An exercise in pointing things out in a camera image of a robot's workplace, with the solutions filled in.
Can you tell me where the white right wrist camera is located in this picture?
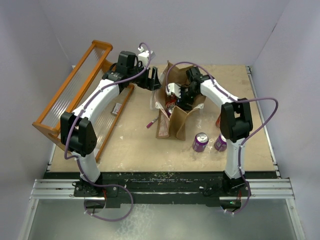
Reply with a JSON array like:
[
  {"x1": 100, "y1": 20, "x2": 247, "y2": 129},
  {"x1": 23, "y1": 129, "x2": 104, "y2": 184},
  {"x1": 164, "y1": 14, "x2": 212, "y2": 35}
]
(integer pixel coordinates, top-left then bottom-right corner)
[{"x1": 165, "y1": 83, "x2": 181, "y2": 98}]

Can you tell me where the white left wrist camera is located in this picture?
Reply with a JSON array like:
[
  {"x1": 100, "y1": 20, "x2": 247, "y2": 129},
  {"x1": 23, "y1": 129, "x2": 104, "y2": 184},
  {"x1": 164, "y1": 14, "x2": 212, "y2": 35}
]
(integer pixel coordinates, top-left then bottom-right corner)
[{"x1": 137, "y1": 46, "x2": 155, "y2": 68}]

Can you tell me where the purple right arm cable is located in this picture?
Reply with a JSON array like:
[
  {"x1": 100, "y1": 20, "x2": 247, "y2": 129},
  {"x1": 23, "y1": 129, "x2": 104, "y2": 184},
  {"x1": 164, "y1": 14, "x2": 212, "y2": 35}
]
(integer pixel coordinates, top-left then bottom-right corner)
[{"x1": 165, "y1": 61, "x2": 280, "y2": 216}]

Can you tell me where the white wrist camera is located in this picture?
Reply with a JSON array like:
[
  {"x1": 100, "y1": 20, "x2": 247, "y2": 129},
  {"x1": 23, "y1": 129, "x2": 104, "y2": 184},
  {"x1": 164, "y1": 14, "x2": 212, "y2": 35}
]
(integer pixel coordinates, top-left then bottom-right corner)
[
  {"x1": 165, "y1": 83, "x2": 181, "y2": 98},
  {"x1": 137, "y1": 46, "x2": 155, "y2": 68}
]

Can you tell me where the purple soda can front left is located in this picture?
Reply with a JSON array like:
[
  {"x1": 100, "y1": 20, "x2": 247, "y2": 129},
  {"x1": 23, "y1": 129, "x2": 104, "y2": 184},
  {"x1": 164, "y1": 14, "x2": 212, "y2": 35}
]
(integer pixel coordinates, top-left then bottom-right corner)
[{"x1": 192, "y1": 132, "x2": 209, "y2": 153}]

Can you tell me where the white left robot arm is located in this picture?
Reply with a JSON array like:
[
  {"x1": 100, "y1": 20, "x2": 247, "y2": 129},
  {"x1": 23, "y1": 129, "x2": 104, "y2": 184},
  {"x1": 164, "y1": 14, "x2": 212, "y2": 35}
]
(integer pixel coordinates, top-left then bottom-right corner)
[{"x1": 60, "y1": 46, "x2": 161, "y2": 196}]

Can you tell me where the small purple marker pen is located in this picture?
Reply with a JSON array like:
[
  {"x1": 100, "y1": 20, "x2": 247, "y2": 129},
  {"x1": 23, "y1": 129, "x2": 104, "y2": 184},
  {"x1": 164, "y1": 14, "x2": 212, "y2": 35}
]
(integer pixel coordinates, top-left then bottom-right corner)
[{"x1": 146, "y1": 116, "x2": 159, "y2": 129}]

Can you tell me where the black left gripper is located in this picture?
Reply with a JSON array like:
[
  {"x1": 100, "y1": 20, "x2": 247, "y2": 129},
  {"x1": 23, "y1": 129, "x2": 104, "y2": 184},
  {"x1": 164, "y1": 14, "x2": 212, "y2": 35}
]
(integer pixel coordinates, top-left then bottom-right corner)
[{"x1": 127, "y1": 62, "x2": 162, "y2": 91}]

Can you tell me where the purple soda can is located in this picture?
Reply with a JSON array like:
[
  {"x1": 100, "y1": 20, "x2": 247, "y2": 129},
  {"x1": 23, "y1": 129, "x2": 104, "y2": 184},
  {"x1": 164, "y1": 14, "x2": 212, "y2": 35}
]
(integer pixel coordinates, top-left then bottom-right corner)
[
  {"x1": 192, "y1": 132, "x2": 209, "y2": 153},
  {"x1": 214, "y1": 133, "x2": 227, "y2": 152}
]

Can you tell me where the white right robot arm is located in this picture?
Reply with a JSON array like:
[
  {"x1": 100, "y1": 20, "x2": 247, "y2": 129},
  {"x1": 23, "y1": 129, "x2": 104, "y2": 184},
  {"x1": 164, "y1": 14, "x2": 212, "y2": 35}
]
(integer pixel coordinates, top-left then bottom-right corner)
[{"x1": 177, "y1": 66, "x2": 253, "y2": 196}]

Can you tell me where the brown canvas tote bag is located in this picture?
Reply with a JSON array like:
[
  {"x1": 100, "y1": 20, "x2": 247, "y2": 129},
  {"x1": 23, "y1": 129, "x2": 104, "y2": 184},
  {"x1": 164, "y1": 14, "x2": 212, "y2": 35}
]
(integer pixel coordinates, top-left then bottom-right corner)
[{"x1": 150, "y1": 61, "x2": 206, "y2": 141}]

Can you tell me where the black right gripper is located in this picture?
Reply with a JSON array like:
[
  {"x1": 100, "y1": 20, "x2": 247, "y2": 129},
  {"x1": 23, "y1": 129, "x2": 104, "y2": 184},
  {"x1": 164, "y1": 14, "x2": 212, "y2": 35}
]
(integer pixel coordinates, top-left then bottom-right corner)
[{"x1": 175, "y1": 85, "x2": 200, "y2": 111}]

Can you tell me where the aluminium front rail frame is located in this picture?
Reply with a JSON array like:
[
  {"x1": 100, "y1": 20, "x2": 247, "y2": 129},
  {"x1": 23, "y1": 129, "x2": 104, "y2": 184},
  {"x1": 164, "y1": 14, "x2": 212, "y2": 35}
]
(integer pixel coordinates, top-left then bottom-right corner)
[{"x1": 19, "y1": 172, "x2": 306, "y2": 240}]

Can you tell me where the purple soda can front right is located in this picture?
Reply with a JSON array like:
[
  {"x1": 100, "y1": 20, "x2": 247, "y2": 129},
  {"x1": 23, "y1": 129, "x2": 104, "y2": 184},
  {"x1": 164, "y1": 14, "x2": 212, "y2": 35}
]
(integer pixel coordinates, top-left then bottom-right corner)
[{"x1": 214, "y1": 133, "x2": 227, "y2": 152}]

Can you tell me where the small brown packet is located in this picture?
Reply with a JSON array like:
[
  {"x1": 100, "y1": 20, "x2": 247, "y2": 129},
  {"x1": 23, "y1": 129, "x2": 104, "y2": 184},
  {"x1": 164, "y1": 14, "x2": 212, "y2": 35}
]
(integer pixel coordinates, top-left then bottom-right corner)
[{"x1": 111, "y1": 102, "x2": 122, "y2": 116}]

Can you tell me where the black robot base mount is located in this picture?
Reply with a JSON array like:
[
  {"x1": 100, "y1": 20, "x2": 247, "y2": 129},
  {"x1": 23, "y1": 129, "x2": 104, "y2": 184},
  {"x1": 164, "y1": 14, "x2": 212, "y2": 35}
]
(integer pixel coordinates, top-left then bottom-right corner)
[{"x1": 43, "y1": 171, "x2": 278, "y2": 210}]

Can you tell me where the orange wooden framed tray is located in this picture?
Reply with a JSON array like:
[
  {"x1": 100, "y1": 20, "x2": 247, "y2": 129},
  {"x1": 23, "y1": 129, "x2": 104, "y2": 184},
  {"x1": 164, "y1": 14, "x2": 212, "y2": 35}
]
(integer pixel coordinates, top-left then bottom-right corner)
[{"x1": 32, "y1": 40, "x2": 134, "y2": 162}]

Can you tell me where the red cola can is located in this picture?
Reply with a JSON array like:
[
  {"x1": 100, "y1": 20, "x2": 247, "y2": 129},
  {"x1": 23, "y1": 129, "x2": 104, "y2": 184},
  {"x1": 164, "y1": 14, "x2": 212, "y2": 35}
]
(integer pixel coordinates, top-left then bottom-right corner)
[
  {"x1": 165, "y1": 95, "x2": 177, "y2": 111},
  {"x1": 167, "y1": 105, "x2": 175, "y2": 117},
  {"x1": 215, "y1": 116, "x2": 221, "y2": 128}
]

